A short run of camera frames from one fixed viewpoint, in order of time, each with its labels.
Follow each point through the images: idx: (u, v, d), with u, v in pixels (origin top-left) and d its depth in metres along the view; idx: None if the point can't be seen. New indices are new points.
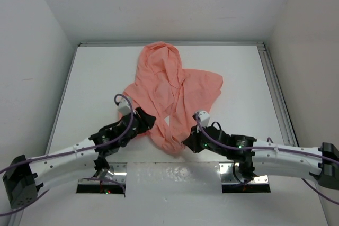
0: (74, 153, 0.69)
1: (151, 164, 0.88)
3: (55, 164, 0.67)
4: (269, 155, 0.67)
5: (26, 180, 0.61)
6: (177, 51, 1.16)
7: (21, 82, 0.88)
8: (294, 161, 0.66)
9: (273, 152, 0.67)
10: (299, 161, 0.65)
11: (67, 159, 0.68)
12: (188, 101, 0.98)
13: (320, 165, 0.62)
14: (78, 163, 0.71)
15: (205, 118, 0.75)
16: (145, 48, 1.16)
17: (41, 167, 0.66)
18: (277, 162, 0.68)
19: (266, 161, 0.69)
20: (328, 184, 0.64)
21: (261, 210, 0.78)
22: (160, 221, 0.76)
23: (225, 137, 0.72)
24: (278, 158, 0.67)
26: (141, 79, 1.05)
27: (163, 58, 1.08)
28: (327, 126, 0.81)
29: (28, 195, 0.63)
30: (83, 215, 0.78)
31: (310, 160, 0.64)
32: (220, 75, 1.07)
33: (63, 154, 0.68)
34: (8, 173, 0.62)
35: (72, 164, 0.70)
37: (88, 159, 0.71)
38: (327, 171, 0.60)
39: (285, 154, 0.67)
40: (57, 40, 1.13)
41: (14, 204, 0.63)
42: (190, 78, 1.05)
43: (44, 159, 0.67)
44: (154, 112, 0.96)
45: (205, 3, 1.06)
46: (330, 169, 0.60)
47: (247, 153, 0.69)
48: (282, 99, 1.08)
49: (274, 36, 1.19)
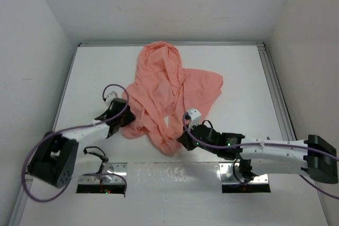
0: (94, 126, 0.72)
1: (152, 164, 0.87)
3: (86, 134, 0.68)
4: (256, 151, 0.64)
5: (70, 141, 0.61)
6: (177, 50, 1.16)
7: (21, 82, 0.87)
8: (280, 155, 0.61)
9: (259, 147, 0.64)
10: (285, 155, 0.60)
11: (91, 130, 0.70)
12: (187, 101, 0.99)
13: (305, 157, 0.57)
14: (96, 136, 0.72)
15: (196, 117, 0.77)
16: (144, 48, 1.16)
17: (74, 135, 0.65)
18: (266, 157, 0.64)
19: (255, 156, 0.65)
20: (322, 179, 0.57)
21: (261, 210, 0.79)
22: (160, 221, 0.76)
23: (215, 136, 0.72)
24: (264, 153, 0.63)
26: (141, 78, 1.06)
27: (163, 57, 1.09)
28: (327, 126, 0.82)
29: (69, 166, 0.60)
30: (83, 215, 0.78)
31: (296, 153, 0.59)
32: (221, 76, 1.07)
33: (87, 126, 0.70)
34: (40, 154, 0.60)
35: (92, 137, 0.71)
37: (100, 135, 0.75)
38: (313, 163, 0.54)
39: (271, 148, 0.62)
40: (57, 39, 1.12)
41: (59, 181, 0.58)
42: (190, 78, 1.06)
43: (73, 130, 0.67)
44: (154, 111, 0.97)
45: (206, 3, 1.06)
46: (317, 161, 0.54)
47: (237, 152, 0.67)
48: (281, 99, 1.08)
49: (274, 36, 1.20)
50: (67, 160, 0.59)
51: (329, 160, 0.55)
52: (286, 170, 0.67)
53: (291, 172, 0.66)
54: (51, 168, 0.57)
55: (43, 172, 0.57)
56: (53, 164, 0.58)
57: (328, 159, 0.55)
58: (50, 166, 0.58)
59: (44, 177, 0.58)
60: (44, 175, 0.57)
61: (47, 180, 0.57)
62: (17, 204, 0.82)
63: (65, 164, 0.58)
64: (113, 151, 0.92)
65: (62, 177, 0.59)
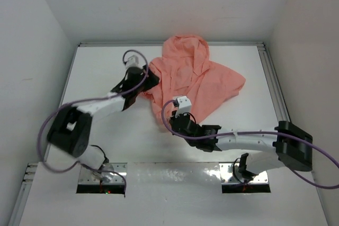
0: (108, 99, 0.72)
1: (152, 164, 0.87)
3: (100, 107, 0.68)
4: (230, 140, 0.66)
5: (85, 115, 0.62)
6: (207, 44, 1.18)
7: (21, 82, 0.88)
8: (252, 143, 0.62)
9: (233, 136, 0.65)
10: (256, 142, 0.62)
11: (105, 104, 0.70)
12: (202, 91, 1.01)
13: (274, 144, 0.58)
14: (111, 108, 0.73)
15: (188, 105, 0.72)
16: (175, 36, 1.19)
17: (89, 108, 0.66)
18: (240, 146, 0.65)
19: (231, 146, 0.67)
20: (293, 164, 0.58)
21: (261, 210, 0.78)
22: (160, 221, 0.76)
23: (194, 127, 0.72)
24: (237, 141, 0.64)
26: (168, 55, 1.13)
27: (194, 45, 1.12)
28: (327, 125, 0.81)
29: (86, 139, 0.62)
30: (82, 215, 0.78)
31: (266, 140, 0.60)
32: (244, 80, 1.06)
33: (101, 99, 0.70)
34: (56, 125, 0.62)
35: (106, 110, 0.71)
37: (115, 108, 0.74)
38: (280, 148, 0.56)
39: (243, 137, 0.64)
40: (57, 40, 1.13)
41: (75, 150, 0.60)
42: (214, 71, 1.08)
43: (88, 103, 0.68)
44: (168, 87, 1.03)
45: (205, 3, 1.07)
46: (285, 146, 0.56)
47: (214, 142, 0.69)
48: (281, 99, 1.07)
49: (274, 36, 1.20)
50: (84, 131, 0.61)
51: (304, 148, 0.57)
52: (271, 164, 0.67)
53: (275, 165, 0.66)
54: (68, 138, 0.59)
55: (60, 143, 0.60)
56: (71, 134, 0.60)
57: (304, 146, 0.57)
58: (68, 136, 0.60)
59: (62, 147, 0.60)
60: (61, 144, 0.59)
61: (64, 150, 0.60)
62: (17, 204, 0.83)
63: (81, 135, 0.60)
64: (113, 151, 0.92)
65: (79, 148, 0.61)
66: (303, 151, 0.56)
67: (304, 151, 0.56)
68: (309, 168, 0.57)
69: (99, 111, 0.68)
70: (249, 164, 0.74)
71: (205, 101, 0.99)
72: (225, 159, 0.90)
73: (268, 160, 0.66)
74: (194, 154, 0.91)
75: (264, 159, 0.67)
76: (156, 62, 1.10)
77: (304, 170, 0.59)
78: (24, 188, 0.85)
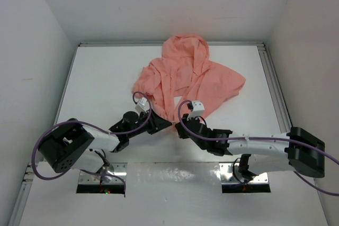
0: (108, 133, 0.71)
1: (152, 164, 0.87)
3: (100, 136, 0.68)
4: (241, 145, 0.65)
5: (87, 134, 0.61)
6: (207, 43, 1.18)
7: (22, 81, 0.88)
8: (264, 148, 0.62)
9: (244, 142, 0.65)
10: (268, 148, 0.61)
11: (104, 135, 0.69)
12: (202, 91, 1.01)
13: (286, 150, 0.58)
14: (105, 144, 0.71)
15: (199, 110, 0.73)
16: (175, 36, 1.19)
17: (91, 131, 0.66)
18: (251, 152, 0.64)
19: (242, 152, 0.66)
20: (305, 170, 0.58)
21: (262, 210, 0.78)
22: (160, 221, 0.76)
23: (206, 131, 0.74)
24: (249, 147, 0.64)
26: (168, 55, 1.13)
27: (194, 45, 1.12)
28: (327, 125, 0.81)
29: (74, 157, 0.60)
30: (82, 215, 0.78)
31: (278, 146, 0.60)
32: (244, 79, 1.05)
33: (103, 130, 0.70)
34: (56, 133, 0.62)
35: (100, 143, 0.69)
37: (106, 145, 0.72)
38: (293, 155, 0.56)
39: (256, 143, 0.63)
40: (57, 40, 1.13)
41: (58, 167, 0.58)
42: (214, 71, 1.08)
43: (91, 127, 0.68)
44: (168, 88, 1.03)
45: (205, 3, 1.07)
46: (297, 153, 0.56)
47: (225, 146, 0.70)
48: (281, 99, 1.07)
49: (274, 36, 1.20)
50: (77, 151, 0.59)
51: (317, 155, 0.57)
52: (274, 165, 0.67)
53: (278, 167, 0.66)
54: (58, 153, 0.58)
55: (48, 152, 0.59)
56: (62, 149, 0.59)
57: (317, 154, 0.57)
58: (56, 151, 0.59)
59: (50, 157, 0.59)
60: (50, 155, 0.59)
61: (50, 161, 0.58)
62: (18, 204, 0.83)
63: (69, 156, 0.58)
64: None
65: (62, 166, 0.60)
66: (315, 157, 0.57)
67: (315, 157, 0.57)
68: (320, 174, 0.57)
69: (96, 139, 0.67)
70: (251, 165, 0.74)
71: (205, 101, 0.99)
72: (225, 159, 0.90)
73: (275, 162, 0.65)
74: (195, 154, 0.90)
75: (271, 162, 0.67)
76: (156, 62, 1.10)
77: (314, 176, 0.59)
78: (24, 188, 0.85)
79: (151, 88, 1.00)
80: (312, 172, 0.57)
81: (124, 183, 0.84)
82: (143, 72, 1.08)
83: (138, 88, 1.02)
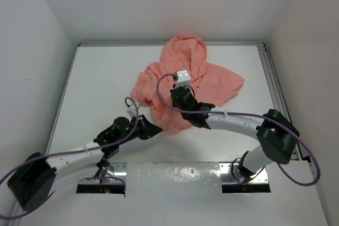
0: (85, 152, 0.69)
1: (152, 164, 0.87)
3: (71, 161, 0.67)
4: (219, 118, 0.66)
5: (50, 171, 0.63)
6: (205, 45, 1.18)
7: (22, 81, 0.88)
8: (238, 124, 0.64)
9: (223, 116, 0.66)
10: (242, 124, 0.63)
11: (79, 157, 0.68)
12: (201, 93, 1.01)
13: (258, 127, 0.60)
14: (87, 161, 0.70)
15: (186, 79, 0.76)
16: (174, 37, 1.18)
17: (58, 163, 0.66)
18: (226, 126, 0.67)
19: (218, 125, 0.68)
20: (271, 154, 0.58)
21: (262, 210, 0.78)
22: (160, 222, 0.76)
23: (191, 101, 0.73)
24: (225, 121, 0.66)
26: (165, 57, 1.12)
27: (191, 47, 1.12)
28: (327, 125, 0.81)
29: (42, 193, 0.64)
30: (82, 215, 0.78)
31: (252, 124, 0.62)
32: (243, 80, 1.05)
33: (76, 153, 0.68)
34: (20, 173, 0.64)
35: (81, 162, 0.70)
37: (92, 159, 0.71)
38: (262, 132, 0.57)
39: (233, 118, 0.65)
40: (57, 40, 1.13)
41: (27, 205, 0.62)
42: (211, 73, 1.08)
43: (60, 156, 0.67)
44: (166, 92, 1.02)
45: (205, 3, 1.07)
46: (267, 130, 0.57)
47: (204, 118, 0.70)
48: (281, 99, 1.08)
49: (274, 36, 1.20)
50: (41, 190, 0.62)
51: (287, 141, 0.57)
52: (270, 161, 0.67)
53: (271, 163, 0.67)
54: (23, 192, 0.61)
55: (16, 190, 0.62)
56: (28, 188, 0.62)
57: (287, 139, 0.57)
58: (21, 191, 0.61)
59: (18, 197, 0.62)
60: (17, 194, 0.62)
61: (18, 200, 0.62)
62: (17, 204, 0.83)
63: (35, 195, 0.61)
64: None
65: (32, 202, 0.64)
66: (285, 142, 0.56)
67: (285, 142, 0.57)
68: (285, 160, 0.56)
69: (69, 166, 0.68)
70: (247, 163, 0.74)
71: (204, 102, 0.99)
72: (226, 159, 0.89)
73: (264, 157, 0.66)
74: (195, 154, 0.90)
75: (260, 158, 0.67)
76: (153, 67, 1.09)
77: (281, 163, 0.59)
78: None
79: (149, 93, 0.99)
80: (278, 156, 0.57)
81: (124, 183, 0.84)
82: (140, 78, 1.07)
83: (137, 95, 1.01)
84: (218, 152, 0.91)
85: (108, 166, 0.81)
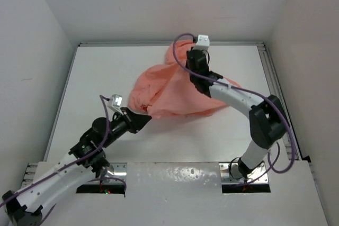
0: (58, 173, 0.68)
1: (151, 164, 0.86)
3: (44, 189, 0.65)
4: (222, 90, 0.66)
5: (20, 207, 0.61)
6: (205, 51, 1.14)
7: (21, 81, 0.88)
8: (237, 99, 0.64)
9: (226, 88, 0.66)
10: (240, 100, 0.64)
11: (52, 181, 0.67)
12: None
13: (252, 106, 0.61)
14: (65, 178, 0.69)
15: (205, 45, 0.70)
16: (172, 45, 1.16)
17: (29, 197, 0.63)
18: (225, 98, 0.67)
19: (218, 95, 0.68)
20: (256, 134, 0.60)
21: (262, 210, 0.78)
22: (160, 222, 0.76)
23: (204, 65, 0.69)
24: (226, 92, 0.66)
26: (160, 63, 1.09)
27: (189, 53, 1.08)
28: (327, 125, 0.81)
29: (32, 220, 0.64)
30: (82, 215, 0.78)
31: (249, 102, 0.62)
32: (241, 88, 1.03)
33: (46, 179, 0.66)
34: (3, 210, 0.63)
35: (59, 183, 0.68)
37: (71, 175, 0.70)
38: (254, 110, 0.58)
39: (234, 92, 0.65)
40: (57, 40, 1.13)
41: None
42: None
43: (29, 189, 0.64)
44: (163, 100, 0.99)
45: (205, 3, 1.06)
46: (259, 110, 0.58)
47: (208, 85, 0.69)
48: (281, 99, 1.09)
49: (274, 36, 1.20)
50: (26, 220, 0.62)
51: (275, 127, 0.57)
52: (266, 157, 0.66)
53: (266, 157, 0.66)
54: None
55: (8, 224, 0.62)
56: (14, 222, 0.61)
57: (276, 126, 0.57)
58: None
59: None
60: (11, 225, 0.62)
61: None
62: None
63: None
64: (114, 151, 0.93)
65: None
66: (273, 128, 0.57)
67: (273, 129, 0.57)
68: (266, 144, 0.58)
69: (44, 193, 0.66)
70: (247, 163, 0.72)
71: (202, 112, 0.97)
72: (226, 159, 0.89)
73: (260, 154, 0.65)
74: (195, 154, 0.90)
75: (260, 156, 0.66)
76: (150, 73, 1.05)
77: (262, 147, 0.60)
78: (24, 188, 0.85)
79: (146, 100, 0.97)
80: (261, 137, 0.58)
81: (124, 183, 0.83)
82: (137, 84, 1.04)
83: (134, 101, 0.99)
84: (218, 152, 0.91)
85: (107, 163, 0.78)
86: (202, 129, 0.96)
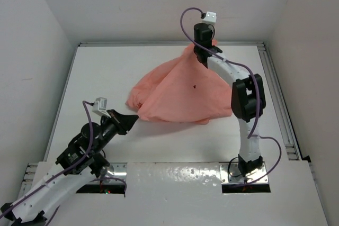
0: (46, 184, 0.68)
1: (152, 164, 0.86)
3: (35, 201, 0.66)
4: (217, 62, 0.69)
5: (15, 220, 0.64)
6: None
7: (21, 81, 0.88)
8: (225, 71, 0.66)
9: (221, 60, 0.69)
10: (229, 73, 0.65)
11: (43, 192, 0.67)
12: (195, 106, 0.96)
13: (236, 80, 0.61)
14: (59, 186, 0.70)
15: (210, 20, 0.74)
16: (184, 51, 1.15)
17: (23, 209, 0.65)
18: (217, 70, 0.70)
19: (213, 66, 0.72)
20: (235, 106, 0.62)
21: (262, 210, 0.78)
22: (160, 222, 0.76)
23: (207, 37, 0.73)
24: (219, 64, 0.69)
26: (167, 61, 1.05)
27: None
28: (327, 125, 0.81)
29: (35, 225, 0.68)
30: (83, 215, 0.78)
31: (235, 77, 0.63)
32: None
33: (36, 191, 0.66)
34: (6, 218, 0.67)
35: (52, 192, 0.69)
37: (62, 183, 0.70)
38: (237, 82, 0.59)
39: (225, 64, 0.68)
40: (57, 39, 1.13)
41: None
42: None
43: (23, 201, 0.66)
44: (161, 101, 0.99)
45: (205, 3, 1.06)
46: (242, 84, 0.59)
47: (206, 55, 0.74)
48: (282, 99, 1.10)
49: (273, 36, 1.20)
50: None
51: (252, 102, 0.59)
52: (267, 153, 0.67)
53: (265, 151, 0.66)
54: None
55: None
56: None
57: (252, 102, 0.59)
58: None
59: None
60: None
61: None
62: None
63: None
64: (114, 151, 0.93)
65: None
66: (250, 102, 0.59)
67: (249, 103, 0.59)
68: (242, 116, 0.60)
69: (37, 205, 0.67)
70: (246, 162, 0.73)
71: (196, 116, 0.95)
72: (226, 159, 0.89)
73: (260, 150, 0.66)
74: (195, 154, 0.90)
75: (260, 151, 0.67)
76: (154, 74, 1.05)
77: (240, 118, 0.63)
78: (24, 188, 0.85)
79: (145, 99, 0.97)
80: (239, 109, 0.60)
81: (124, 183, 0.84)
82: (137, 83, 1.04)
83: (133, 100, 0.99)
84: (218, 152, 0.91)
85: (108, 164, 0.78)
86: (202, 130, 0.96)
